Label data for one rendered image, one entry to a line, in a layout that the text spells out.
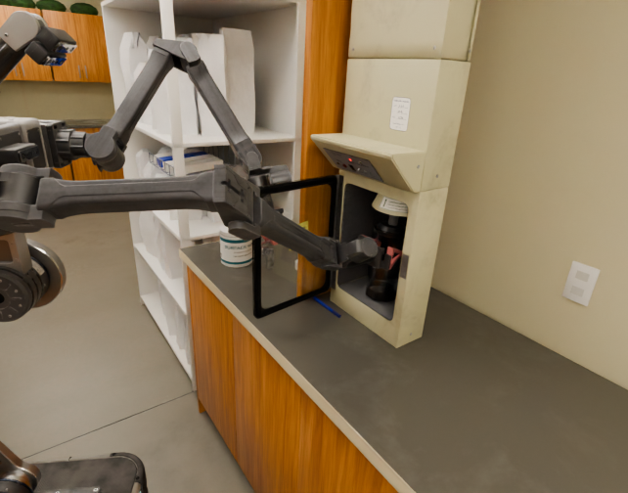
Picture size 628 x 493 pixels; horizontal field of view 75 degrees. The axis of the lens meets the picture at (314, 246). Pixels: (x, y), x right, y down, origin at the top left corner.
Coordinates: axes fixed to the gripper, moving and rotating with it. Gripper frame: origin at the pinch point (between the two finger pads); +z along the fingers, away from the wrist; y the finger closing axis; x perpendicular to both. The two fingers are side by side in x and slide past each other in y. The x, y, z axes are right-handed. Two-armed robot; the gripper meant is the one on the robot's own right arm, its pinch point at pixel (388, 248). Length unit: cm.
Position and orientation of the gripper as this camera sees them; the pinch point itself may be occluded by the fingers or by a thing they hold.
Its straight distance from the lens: 129.3
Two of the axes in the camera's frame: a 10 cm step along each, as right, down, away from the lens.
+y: -6.1, -3.3, 7.2
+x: -0.9, 9.3, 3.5
